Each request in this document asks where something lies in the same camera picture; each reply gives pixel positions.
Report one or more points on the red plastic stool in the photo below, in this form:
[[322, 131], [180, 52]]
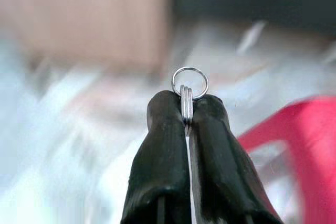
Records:
[[315, 129]]

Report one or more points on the light wooden cabinet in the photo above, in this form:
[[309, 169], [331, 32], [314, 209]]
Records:
[[92, 14]]

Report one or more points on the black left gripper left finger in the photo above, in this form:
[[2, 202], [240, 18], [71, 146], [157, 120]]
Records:
[[160, 155]]

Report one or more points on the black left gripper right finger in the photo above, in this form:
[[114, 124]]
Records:
[[223, 161]]

